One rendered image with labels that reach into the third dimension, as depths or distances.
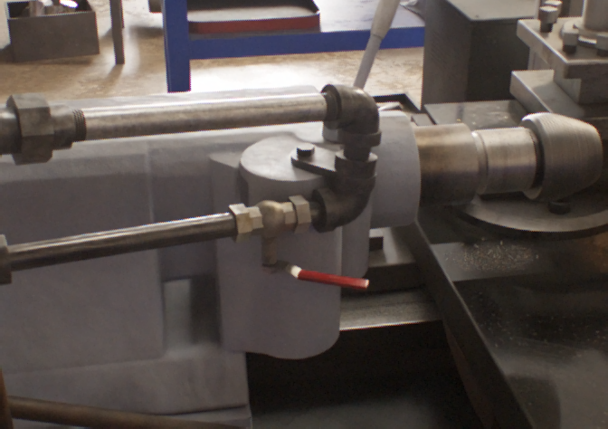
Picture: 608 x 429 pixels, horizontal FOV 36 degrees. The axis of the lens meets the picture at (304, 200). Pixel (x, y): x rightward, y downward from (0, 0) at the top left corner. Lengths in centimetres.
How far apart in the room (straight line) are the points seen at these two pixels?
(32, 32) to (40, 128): 402
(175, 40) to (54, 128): 205
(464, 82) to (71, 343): 164
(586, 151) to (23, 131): 55
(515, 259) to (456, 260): 7
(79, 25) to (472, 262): 370
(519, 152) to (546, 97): 28
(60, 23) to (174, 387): 385
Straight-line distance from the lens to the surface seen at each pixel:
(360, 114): 72
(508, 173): 93
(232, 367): 85
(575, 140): 95
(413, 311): 117
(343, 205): 74
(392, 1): 83
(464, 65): 234
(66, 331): 85
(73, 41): 466
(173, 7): 264
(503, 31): 232
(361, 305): 118
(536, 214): 117
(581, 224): 117
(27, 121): 61
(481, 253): 111
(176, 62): 269
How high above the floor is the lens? 149
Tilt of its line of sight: 28 degrees down
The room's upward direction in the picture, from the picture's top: straight up
